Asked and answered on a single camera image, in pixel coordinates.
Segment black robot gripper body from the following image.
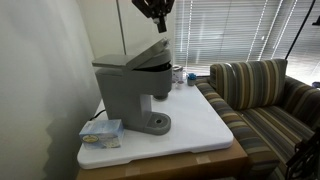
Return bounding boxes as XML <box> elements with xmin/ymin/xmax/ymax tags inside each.
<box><xmin>141</xmin><ymin>0</ymin><xmax>172</xmax><ymax>13</ymax></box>

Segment grey coffee maker lid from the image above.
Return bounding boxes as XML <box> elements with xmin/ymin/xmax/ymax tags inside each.
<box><xmin>126</xmin><ymin>37</ymin><xmax>173</xmax><ymax>72</ymax></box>

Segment grey single-serve coffee maker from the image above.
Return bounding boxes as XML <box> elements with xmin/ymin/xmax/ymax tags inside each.
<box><xmin>91</xmin><ymin>37</ymin><xmax>174</xmax><ymax>136</ymax></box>

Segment thin metal pole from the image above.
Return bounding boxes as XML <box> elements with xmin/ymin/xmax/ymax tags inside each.
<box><xmin>115</xmin><ymin>0</ymin><xmax>128</xmax><ymax>56</ymax></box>

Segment clear jar with silver lid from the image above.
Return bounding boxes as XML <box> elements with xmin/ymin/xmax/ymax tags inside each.
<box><xmin>171</xmin><ymin>64</ymin><xmax>185</xmax><ymax>83</ymax></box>

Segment blue plant in grey pot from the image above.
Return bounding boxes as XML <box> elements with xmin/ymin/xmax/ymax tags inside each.
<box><xmin>186</xmin><ymin>72</ymin><xmax>198</xmax><ymax>87</ymax></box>

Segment white window blinds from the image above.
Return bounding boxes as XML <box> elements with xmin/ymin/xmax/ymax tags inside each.
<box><xmin>174</xmin><ymin>0</ymin><xmax>320</xmax><ymax>85</ymax></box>

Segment white board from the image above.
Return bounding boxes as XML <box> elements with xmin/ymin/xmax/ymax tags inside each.
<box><xmin>76</xmin><ymin>80</ymin><xmax>235</xmax><ymax>170</ymax></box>

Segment striped sofa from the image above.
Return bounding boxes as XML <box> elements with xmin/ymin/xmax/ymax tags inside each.
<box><xmin>194</xmin><ymin>58</ymin><xmax>320</xmax><ymax>180</ymax></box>

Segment blue and white tea box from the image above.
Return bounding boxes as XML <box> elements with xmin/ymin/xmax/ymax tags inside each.
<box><xmin>78</xmin><ymin>118</ymin><xmax>125</xmax><ymax>150</ymax></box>

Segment black stand pole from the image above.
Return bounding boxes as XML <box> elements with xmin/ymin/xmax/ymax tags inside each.
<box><xmin>284</xmin><ymin>0</ymin><xmax>320</xmax><ymax>61</ymax></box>

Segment brown wooden table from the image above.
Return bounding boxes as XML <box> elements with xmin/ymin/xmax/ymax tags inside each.
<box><xmin>75</xmin><ymin>137</ymin><xmax>250</xmax><ymax>180</ymax></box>

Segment black coffee maker cord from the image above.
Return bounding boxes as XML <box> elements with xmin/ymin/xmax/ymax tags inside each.
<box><xmin>88</xmin><ymin>108</ymin><xmax>106</xmax><ymax>122</ymax></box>

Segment black folding frame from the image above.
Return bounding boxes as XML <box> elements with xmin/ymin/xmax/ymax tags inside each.
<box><xmin>284</xmin><ymin>127</ymin><xmax>320</xmax><ymax>180</ymax></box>

